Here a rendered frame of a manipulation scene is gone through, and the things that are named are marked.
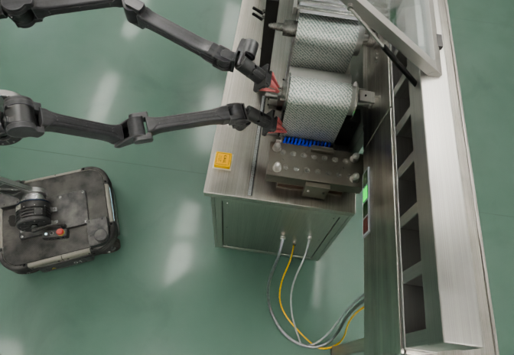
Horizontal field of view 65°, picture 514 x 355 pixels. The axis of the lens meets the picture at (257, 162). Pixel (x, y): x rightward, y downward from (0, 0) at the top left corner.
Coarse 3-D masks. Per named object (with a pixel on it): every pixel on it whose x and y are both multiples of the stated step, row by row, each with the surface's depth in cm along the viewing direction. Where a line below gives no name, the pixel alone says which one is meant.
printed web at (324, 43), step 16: (304, 16) 155; (320, 16) 156; (304, 32) 155; (320, 32) 155; (336, 32) 155; (352, 32) 155; (304, 48) 161; (320, 48) 160; (336, 48) 159; (352, 48) 158; (288, 64) 191; (304, 64) 169; (320, 64) 168; (336, 64) 167; (304, 80) 153; (320, 80) 154; (288, 96) 152; (304, 96) 152; (320, 96) 152; (336, 96) 152; (288, 112) 159; (304, 112) 158; (320, 112) 157; (336, 112) 156
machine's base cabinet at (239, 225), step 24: (216, 216) 197; (240, 216) 194; (264, 216) 190; (288, 216) 187; (312, 216) 183; (336, 216) 179; (216, 240) 233; (240, 240) 228; (264, 240) 223; (288, 240) 218; (312, 240) 213
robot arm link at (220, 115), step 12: (216, 108) 155; (228, 108) 157; (240, 108) 157; (144, 120) 150; (156, 120) 148; (168, 120) 149; (180, 120) 150; (192, 120) 151; (204, 120) 152; (216, 120) 154; (228, 120) 155; (156, 132) 149
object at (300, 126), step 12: (288, 120) 164; (300, 120) 163; (312, 120) 162; (324, 120) 161; (336, 120) 160; (288, 132) 172; (300, 132) 171; (312, 132) 170; (324, 132) 169; (336, 132) 167
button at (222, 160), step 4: (216, 152) 180; (220, 152) 180; (224, 152) 181; (216, 156) 179; (220, 156) 179; (224, 156) 180; (228, 156) 180; (216, 160) 178; (220, 160) 179; (224, 160) 179; (228, 160) 179; (216, 164) 177; (220, 164) 177; (224, 164) 178; (228, 164) 178; (228, 168) 179
